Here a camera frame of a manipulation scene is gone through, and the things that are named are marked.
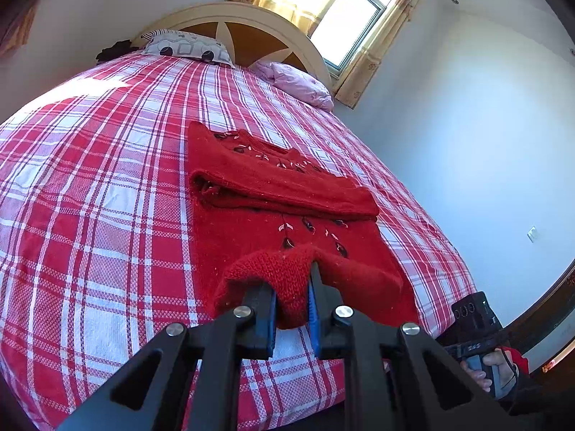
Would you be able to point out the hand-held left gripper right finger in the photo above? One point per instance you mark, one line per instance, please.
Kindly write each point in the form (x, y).
(314, 323)

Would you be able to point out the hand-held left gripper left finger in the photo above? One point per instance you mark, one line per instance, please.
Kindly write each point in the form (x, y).
(267, 323)

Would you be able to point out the red knitted beaded sweater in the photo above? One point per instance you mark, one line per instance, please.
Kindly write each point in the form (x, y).
(251, 179)

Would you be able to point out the person's right forearm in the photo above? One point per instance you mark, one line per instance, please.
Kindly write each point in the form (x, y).
(534, 390)

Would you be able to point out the person's right hand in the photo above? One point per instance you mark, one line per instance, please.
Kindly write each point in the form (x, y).
(494, 360)

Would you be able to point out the red plaid bed sheet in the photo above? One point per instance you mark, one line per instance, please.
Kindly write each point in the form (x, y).
(112, 188)

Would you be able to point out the pink pillow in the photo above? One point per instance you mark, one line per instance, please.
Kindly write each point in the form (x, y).
(296, 83)

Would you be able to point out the narrow yellow curtain panel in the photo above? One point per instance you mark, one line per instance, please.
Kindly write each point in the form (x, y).
(377, 58)

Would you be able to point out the cream and wood headboard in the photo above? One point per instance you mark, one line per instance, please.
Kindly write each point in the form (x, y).
(251, 40)

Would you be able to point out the grey patterned pillow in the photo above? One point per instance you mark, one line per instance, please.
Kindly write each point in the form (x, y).
(188, 47)

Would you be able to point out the window behind headboard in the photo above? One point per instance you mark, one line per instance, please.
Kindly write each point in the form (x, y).
(346, 22)

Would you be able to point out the dark cloth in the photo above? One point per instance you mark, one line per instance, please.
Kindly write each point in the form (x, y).
(114, 50)

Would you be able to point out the yellow side window curtain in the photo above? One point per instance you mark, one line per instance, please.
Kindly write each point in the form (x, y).
(20, 31)

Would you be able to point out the wooden door frame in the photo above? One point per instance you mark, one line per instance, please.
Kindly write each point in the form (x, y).
(548, 305)

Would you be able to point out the white wall socket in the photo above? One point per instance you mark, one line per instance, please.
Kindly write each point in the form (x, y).
(532, 234)

